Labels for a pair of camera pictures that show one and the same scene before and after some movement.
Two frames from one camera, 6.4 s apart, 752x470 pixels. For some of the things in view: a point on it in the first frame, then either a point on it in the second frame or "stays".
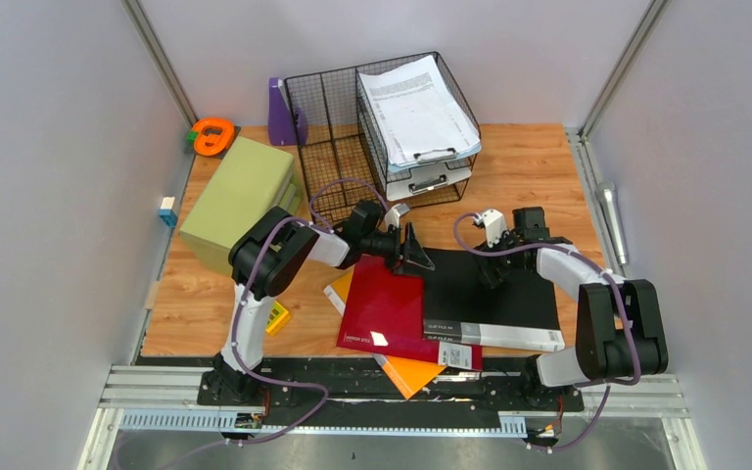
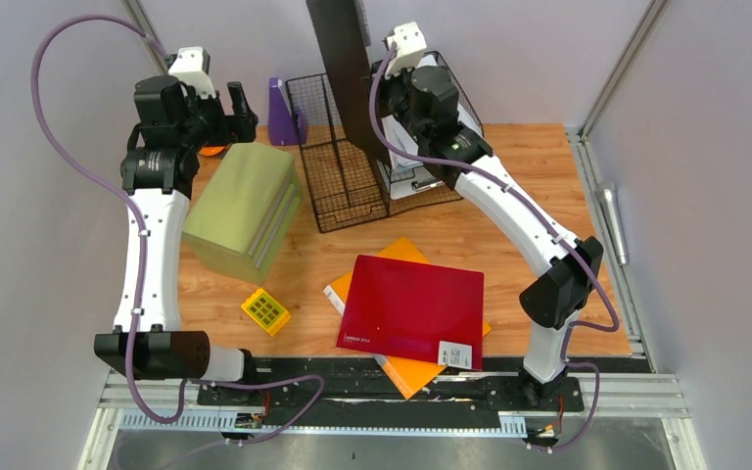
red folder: [383, 314] stays
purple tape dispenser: [285, 126] stays
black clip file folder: [459, 308] to [344, 30]
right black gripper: [487, 275] to [385, 84]
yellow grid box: [278, 319] stays
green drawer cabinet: [252, 179] stays
